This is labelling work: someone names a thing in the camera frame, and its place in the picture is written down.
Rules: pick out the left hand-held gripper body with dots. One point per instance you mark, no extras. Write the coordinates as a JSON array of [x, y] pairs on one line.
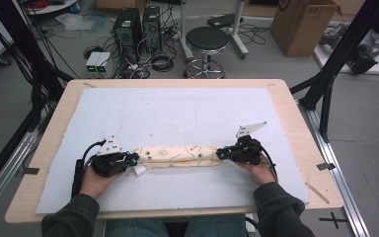
[[108, 164]]

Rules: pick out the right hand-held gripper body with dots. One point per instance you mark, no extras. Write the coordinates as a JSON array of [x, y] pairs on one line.
[[246, 153]]

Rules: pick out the cream towel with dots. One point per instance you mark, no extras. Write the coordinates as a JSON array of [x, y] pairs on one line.
[[177, 155]]

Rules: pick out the person's right hand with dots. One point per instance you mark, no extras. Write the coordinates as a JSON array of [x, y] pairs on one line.
[[260, 173]]

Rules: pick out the person's left hand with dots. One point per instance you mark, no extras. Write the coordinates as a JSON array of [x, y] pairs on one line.
[[93, 184]]

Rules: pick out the white foam board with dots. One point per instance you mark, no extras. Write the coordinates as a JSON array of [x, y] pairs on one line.
[[194, 108]]

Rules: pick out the wooden table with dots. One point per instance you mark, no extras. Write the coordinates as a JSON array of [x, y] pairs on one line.
[[296, 131]]

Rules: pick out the person's left leg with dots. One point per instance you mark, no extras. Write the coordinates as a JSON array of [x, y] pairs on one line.
[[138, 228]]

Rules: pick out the person's leg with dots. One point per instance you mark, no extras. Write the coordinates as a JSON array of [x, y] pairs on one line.
[[215, 227], [138, 228]]

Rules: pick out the person's right leg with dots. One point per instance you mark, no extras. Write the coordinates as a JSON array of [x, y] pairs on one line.
[[215, 227]]

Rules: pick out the black tape strip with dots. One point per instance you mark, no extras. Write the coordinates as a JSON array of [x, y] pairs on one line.
[[29, 171], [325, 166]]

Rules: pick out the white power supply unit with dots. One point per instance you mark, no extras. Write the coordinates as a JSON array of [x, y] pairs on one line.
[[92, 61], [103, 62]]

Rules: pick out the black round stool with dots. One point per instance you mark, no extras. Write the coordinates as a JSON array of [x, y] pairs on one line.
[[207, 39]]

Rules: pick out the white metal desk leg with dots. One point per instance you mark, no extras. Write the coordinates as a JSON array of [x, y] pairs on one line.
[[238, 29], [184, 29]]

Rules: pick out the large black computer tower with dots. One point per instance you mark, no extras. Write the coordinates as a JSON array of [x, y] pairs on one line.
[[126, 31]]

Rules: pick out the slim black computer tower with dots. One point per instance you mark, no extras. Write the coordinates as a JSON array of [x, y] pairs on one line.
[[152, 28]]

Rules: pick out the black flat case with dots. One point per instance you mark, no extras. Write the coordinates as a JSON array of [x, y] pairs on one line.
[[223, 20]]

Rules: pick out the cardboard box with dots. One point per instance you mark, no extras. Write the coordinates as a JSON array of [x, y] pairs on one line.
[[301, 26]]

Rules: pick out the clear plastic sheet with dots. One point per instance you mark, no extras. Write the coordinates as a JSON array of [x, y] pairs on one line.
[[75, 21]]

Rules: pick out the grey and black machine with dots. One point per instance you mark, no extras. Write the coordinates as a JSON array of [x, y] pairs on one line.
[[363, 57]]

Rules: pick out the white round table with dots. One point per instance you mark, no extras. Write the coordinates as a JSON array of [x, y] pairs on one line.
[[52, 7]]

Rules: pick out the aluminium rail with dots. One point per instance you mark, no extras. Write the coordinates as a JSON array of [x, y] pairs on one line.
[[339, 177], [6, 171]]

